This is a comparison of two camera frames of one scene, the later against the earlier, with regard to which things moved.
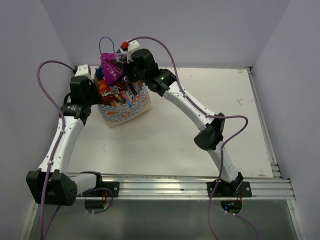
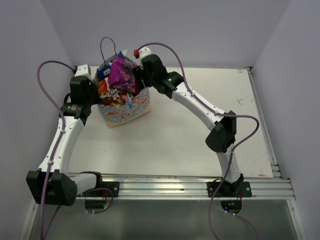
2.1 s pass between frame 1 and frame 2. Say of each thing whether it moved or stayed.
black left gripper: stayed
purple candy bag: moved
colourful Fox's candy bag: moved
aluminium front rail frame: stayed
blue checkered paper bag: stayed
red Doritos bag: stayed
